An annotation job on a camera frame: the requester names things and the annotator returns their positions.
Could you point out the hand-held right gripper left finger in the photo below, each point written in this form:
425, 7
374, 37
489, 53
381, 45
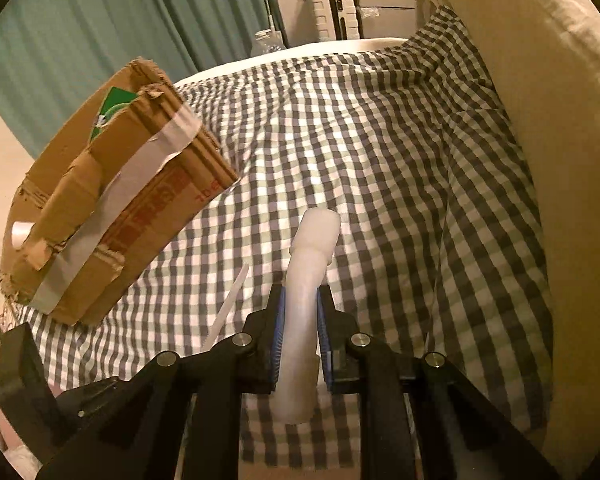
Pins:
279, 340

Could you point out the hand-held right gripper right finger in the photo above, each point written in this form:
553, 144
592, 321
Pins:
325, 340

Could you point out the translucent white plastic tube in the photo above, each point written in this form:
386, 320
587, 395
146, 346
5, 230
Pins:
300, 285

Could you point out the brown cardboard box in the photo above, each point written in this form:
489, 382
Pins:
130, 200

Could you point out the green and white medicine box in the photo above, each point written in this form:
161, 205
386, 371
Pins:
112, 107

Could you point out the thin white plastic strip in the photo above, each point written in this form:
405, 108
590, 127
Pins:
225, 310

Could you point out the clear water bottle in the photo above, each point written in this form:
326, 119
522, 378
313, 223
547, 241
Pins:
267, 42

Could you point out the white suitcase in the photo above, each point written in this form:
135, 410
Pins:
332, 17

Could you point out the beige pillow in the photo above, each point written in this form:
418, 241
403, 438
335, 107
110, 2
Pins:
555, 110

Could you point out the silver small fridge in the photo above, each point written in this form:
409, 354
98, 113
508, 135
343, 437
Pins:
387, 5

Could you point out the green curtain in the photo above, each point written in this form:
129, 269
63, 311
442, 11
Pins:
105, 20

